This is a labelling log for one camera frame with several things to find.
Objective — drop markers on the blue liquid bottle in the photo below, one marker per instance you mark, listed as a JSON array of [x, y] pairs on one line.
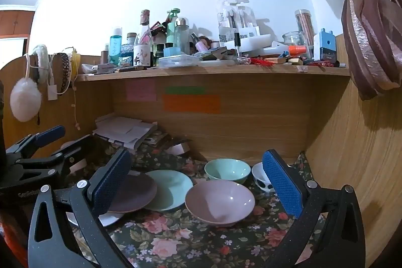
[[115, 46]]

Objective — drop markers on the black capped nail polish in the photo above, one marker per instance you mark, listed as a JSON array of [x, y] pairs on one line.
[[237, 43]]

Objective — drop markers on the clear bottle with silver cap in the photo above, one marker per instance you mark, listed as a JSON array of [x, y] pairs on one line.
[[181, 34]]

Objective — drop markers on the dark floral tablecloth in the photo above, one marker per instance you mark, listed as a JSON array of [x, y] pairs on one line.
[[188, 243]]

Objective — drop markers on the green sticky note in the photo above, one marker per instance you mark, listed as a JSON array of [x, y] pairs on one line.
[[185, 89]]

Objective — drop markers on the small blue box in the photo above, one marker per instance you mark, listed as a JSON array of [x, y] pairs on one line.
[[172, 51]]

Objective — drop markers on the blue glass jar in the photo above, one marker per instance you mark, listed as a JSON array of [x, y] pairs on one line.
[[127, 54]]

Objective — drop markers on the white fluffy earmuffs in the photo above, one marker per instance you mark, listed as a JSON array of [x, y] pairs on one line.
[[42, 62]]

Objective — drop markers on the clear jar of pencils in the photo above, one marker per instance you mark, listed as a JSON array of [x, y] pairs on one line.
[[304, 26]]

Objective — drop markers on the round glass jar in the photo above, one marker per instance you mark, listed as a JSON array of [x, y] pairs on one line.
[[295, 40]]

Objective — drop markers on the clear bottle with pink label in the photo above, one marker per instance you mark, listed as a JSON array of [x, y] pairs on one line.
[[143, 48]]

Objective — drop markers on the white fluffy pompom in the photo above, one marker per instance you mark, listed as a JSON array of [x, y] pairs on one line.
[[25, 98]]

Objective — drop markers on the white black-spotted bowl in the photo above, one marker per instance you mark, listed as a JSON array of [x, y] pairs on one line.
[[259, 175]]

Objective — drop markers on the white hanging tag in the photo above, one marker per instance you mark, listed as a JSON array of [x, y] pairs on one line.
[[51, 91]]

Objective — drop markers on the clear packaged brushes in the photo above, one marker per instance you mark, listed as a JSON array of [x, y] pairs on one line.
[[234, 20]]

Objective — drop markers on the clear plastic container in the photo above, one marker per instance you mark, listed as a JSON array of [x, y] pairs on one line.
[[179, 61]]

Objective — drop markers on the striped pink curtain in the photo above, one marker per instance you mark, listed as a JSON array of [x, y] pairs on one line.
[[370, 20]]

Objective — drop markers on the dark small bottle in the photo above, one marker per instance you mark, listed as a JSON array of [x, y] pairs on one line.
[[159, 53]]

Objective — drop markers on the orange sticky note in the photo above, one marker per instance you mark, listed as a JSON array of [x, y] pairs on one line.
[[191, 103]]

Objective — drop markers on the orange capped tube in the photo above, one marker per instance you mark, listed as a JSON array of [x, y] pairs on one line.
[[296, 50]]

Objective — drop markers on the white plate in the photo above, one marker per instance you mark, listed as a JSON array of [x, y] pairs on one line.
[[110, 219]]

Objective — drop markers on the brown headband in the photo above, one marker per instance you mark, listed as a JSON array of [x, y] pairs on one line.
[[65, 73]]

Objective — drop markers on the white flat box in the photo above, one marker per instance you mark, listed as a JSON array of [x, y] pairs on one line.
[[251, 41]]

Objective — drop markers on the blue pencil sharpener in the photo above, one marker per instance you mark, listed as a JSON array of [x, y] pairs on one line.
[[326, 46]]

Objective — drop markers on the stack of papers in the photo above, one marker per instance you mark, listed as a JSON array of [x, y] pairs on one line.
[[122, 130]]

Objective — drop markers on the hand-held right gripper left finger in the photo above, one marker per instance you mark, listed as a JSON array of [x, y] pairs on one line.
[[111, 183]]

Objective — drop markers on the green pump bottle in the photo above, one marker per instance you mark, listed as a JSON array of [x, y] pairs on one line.
[[172, 26]]

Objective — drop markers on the green plate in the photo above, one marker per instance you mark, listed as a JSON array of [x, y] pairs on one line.
[[172, 189]]

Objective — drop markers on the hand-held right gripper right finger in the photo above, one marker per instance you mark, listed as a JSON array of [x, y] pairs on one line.
[[282, 184]]

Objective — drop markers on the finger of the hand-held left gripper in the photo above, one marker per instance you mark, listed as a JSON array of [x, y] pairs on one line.
[[50, 133], [73, 148]]

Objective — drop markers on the green bowl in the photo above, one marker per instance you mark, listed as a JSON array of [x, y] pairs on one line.
[[227, 169]]

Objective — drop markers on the small brown bottle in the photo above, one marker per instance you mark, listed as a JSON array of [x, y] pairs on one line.
[[104, 57]]

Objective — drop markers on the pink sticky note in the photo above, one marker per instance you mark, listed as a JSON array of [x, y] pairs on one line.
[[141, 90]]

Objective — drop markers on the wooden cabinet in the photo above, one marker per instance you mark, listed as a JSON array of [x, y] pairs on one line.
[[15, 21]]

